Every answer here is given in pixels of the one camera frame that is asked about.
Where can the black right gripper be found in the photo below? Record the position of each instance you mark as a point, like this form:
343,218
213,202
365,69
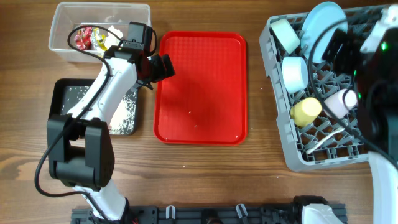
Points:
349,50

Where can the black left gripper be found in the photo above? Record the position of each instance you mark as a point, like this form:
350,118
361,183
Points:
161,73

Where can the yellow clear candy wrapper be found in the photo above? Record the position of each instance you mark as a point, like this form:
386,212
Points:
97,40

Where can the light blue plate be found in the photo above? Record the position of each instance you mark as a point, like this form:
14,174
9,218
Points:
322,16

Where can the light blue bowl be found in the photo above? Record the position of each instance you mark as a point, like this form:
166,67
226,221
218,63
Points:
294,74

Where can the red snack wrapper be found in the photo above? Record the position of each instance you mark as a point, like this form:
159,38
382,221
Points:
83,38

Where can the pink plastic cup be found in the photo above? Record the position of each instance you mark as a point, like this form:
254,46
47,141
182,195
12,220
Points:
341,102

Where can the green bowl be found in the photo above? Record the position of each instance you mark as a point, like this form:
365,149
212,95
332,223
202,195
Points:
286,35

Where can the white rice grains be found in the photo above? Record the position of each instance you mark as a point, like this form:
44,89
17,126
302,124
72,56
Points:
123,121

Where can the yellow plastic cup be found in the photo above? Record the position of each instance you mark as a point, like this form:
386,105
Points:
306,111

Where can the white plastic spoon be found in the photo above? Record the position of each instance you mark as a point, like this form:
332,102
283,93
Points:
319,143

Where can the white tissue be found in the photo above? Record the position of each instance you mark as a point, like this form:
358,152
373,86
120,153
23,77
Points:
113,38

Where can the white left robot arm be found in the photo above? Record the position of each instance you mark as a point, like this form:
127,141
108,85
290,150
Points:
80,157

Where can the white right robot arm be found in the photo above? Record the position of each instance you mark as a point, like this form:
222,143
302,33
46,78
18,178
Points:
365,47

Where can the clear plastic waste bin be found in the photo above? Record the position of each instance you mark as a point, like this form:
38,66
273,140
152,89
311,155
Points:
69,15

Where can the grey dishwasher rack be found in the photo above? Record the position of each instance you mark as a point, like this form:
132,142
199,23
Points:
342,148

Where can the black food waste tray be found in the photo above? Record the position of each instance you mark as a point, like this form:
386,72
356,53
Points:
58,91

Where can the red plastic tray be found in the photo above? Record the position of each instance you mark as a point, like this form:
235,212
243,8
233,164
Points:
205,102

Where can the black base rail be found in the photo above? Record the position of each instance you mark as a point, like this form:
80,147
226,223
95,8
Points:
265,214

